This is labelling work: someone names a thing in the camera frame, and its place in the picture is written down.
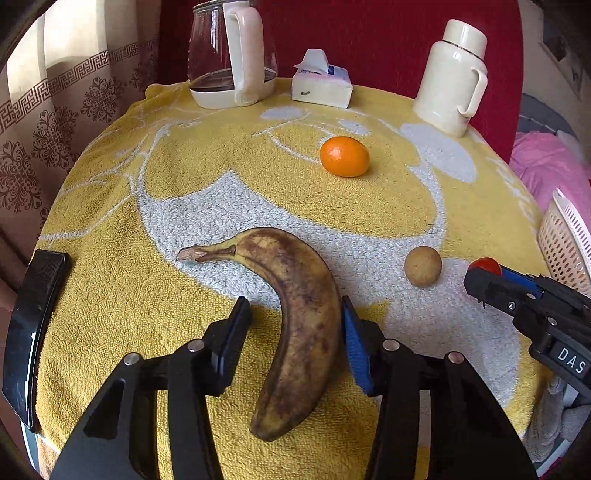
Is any red tomato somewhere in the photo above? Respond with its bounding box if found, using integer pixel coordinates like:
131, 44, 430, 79
468, 257, 503, 276

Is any overripe brown banana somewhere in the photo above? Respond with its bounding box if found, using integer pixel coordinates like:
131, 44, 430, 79
176, 227, 342, 442

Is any orange mandarin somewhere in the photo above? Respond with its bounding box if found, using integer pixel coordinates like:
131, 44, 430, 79
320, 136, 370, 178

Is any white plastic basket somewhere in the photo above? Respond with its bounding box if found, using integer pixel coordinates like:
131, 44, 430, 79
537, 188, 591, 297

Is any yellow white towel cloth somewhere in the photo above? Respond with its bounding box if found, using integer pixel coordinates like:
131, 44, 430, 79
36, 81, 547, 479

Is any small brown longan fruit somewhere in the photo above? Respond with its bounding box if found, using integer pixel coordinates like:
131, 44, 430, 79
405, 246, 443, 287

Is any pink duvet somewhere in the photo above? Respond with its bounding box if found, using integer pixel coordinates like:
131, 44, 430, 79
509, 131, 590, 225

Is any black smartphone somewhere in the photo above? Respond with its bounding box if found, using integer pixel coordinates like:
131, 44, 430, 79
2, 249, 70, 433

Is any grey bed headboard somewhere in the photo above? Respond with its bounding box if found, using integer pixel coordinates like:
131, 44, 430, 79
517, 93, 577, 139

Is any cream thermos flask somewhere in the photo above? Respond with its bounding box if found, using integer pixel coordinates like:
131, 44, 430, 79
413, 19, 488, 137

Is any red curtain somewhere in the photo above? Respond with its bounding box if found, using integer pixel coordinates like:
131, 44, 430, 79
156, 0, 525, 165

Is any tissue pack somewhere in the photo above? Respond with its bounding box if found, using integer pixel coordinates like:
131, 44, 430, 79
291, 49, 353, 109

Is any patterned beige curtain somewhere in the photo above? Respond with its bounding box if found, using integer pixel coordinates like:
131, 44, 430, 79
1, 1, 161, 285

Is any framed wall picture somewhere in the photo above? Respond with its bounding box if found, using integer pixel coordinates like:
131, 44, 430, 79
539, 13, 585, 99

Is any glass kettle pink handle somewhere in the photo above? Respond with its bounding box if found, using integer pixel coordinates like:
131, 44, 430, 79
187, 1, 277, 109

